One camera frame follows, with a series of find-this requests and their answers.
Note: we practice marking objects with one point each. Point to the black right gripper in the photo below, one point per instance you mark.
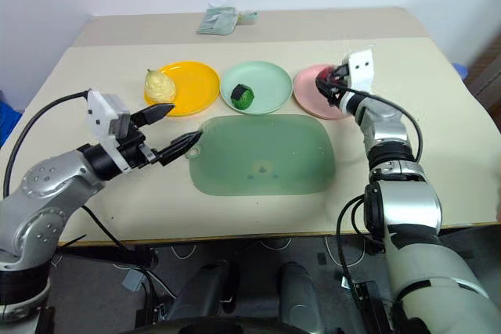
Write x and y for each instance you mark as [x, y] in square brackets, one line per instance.
[339, 80]

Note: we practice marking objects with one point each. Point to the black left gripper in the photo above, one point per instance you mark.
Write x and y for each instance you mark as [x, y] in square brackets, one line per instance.
[135, 146]

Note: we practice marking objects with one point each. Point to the small red item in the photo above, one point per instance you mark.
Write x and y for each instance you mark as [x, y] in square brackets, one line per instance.
[325, 75]

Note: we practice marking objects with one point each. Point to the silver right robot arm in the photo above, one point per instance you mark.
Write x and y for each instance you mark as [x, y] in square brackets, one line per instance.
[411, 209]

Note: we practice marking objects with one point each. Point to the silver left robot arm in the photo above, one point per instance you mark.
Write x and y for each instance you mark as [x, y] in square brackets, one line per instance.
[43, 185]

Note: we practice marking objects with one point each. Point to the pink round plate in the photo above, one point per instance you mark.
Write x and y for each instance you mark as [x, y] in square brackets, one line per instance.
[309, 95]

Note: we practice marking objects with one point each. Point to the yellow pear-shaped item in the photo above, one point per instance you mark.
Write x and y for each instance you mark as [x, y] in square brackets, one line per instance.
[159, 85]

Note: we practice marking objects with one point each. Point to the yellow round plate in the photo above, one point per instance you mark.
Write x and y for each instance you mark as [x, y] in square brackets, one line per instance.
[195, 87]

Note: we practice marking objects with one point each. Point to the light green round plate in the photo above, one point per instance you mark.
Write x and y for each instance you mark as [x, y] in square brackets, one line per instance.
[266, 83]

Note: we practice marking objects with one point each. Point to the dark green blocky item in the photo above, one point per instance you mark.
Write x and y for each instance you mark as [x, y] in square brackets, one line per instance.
[242, 96]

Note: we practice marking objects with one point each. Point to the green translucent tray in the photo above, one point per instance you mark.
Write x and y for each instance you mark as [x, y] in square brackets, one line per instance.
[262, 154]

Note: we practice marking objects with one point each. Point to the small clear plastic bag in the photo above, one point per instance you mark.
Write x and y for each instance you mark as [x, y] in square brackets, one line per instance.
[247, 17]

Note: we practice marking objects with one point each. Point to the blue round container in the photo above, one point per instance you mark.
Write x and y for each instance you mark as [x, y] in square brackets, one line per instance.
[461, 70]

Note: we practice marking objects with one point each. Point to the black bar under table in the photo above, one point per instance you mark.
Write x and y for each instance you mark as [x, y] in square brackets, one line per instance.
[117, 256]

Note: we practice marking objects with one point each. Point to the brown wooden furniture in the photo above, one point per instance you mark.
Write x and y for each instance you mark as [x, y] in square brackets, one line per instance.
[487, 72]

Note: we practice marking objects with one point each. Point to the grey small box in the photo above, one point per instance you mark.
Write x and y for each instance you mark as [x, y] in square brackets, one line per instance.
[132, 280]

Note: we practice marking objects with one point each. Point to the blue object beside table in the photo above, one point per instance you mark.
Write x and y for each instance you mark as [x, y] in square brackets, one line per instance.
[8, 119]

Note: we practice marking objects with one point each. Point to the dark rounded shape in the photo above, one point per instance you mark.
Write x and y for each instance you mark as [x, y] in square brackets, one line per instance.
[299, 295]
[209, 287]

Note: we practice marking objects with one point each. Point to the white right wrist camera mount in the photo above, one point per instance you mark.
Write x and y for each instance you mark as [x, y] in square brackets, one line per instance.
[362, 68]

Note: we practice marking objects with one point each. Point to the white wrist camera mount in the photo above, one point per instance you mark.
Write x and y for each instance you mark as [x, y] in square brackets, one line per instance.
[102, 109]
[362, 68]

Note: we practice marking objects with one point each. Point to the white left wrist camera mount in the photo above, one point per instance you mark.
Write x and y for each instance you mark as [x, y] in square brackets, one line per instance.
[102, 109]

